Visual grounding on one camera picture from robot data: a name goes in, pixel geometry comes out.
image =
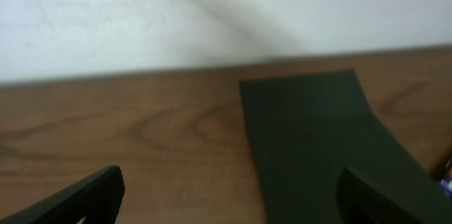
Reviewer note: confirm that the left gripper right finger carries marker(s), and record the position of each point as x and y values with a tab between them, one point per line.
387	195

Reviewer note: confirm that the black gift box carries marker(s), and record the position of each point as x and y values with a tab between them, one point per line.
304	129

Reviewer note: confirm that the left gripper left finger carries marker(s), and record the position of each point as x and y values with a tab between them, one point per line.
96	199

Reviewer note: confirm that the dark blue Dairy Milk bar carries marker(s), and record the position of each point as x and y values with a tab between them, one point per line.
446	180

